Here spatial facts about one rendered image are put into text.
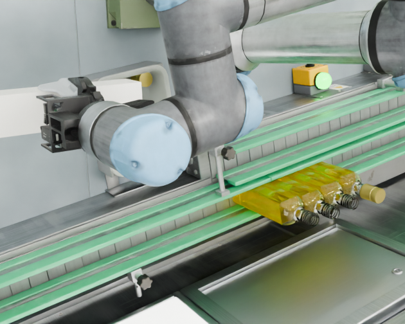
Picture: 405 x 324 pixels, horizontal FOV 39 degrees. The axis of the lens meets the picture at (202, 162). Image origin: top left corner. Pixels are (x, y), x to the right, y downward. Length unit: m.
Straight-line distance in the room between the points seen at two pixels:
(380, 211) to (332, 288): 0.44
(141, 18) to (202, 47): 0.64
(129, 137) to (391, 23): 0.46
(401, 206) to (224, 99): 1.05
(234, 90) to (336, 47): 0.33
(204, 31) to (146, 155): 0.15
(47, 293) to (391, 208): 0.92
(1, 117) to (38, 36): 0.41
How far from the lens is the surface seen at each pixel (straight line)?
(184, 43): 0.62
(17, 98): 0.87
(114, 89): 0.92
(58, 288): 1.19
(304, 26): 0.99
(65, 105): 0.77
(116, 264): 1.22
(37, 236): 1.20
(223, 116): 0.64
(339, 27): 0.95
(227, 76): 0.64
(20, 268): 1.14
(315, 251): 1.34
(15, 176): 1.27
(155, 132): 0.58
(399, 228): 1.51
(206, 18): 0.62
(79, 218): 1.24
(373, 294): 1.19
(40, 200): 1.30
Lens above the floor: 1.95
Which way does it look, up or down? 55 degrees down
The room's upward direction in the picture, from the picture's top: 112 degrees clockwise
